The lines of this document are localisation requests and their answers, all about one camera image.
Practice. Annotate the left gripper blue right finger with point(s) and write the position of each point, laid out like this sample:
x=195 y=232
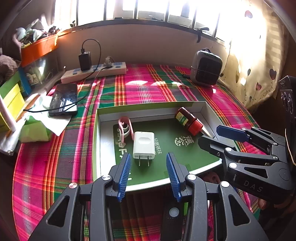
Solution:
x=177 y=174

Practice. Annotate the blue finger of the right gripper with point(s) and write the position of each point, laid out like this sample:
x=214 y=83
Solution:
x=232 y=133
x=213 y=146

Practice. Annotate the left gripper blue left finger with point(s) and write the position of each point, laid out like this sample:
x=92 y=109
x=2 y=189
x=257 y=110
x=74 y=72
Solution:
x=122 y=175

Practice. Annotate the white usb charger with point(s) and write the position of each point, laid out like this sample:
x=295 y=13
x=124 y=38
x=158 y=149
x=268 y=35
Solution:
x=143 y=146

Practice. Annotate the red cap brown bottle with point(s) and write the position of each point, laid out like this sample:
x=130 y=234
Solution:
x=188 y=121

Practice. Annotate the pink red small clip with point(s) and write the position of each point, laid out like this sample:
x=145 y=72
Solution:
x=125 y=128

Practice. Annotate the black remote stick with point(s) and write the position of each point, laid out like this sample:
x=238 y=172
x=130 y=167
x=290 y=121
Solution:
x=172 y=223

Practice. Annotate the green cardboard box tray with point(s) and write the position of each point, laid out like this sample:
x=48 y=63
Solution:
x=169 y=136

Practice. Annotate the heart pattern curtain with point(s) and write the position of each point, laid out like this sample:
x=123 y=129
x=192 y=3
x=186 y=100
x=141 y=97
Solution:
x=258 y=42

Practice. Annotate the plaid pink green blanket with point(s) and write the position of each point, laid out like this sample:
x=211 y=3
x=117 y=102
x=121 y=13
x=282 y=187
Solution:
x=44 y=169

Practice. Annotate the grey small heater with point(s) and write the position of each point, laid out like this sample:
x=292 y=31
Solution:
x=206 y=68

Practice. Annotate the black smartphone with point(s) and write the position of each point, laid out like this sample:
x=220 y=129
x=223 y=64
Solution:
x=64 y=100

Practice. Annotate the green tissue pack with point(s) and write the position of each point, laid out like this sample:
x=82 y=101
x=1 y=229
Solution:
x=34 y=131

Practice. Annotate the white power strip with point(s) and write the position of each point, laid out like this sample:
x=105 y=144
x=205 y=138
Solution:
x=76 y=75

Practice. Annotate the black plugged charger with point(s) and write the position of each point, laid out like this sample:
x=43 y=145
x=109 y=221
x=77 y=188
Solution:
x=85 y=61

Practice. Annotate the yellow green boxes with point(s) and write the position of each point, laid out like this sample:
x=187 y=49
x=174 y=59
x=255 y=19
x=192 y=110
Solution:
x=13 y=92

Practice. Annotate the orange planter box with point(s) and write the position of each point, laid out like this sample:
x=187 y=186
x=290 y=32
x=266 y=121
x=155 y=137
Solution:
x=38 y=49

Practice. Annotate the brown cloth bundle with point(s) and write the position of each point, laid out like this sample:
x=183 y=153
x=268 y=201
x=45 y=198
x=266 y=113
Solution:
x=8 y=67

